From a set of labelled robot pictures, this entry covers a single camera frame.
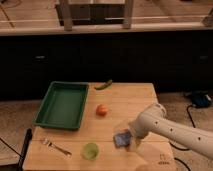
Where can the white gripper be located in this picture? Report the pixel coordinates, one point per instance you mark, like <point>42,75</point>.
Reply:
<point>127,125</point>

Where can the blue sponge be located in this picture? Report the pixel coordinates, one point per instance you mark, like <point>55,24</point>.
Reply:
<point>122,139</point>

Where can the green chili pepper toy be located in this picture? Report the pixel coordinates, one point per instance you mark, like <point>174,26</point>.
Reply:
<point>105,85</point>

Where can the green plastic tray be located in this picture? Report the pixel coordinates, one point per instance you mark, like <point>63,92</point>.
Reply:
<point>63,106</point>

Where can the dark blue floor device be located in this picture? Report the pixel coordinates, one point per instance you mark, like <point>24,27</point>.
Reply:
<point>200,100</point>

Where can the light green cup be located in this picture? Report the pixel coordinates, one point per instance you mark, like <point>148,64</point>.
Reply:
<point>90,151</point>

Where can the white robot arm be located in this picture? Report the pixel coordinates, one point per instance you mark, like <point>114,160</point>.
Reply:
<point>152,119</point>

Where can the wooden frame left leg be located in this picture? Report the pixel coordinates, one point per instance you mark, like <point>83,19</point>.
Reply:
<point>65,10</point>

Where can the wooden frame leg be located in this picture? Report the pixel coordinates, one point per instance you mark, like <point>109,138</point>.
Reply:
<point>128,11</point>
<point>65,10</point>

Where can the wooden frame right leg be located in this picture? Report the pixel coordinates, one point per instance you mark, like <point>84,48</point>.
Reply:
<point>128,11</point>

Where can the orange tomato toy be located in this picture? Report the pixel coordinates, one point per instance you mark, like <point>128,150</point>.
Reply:
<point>101,110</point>

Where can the silver metal fork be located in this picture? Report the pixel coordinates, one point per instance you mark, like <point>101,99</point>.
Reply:
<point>50,144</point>

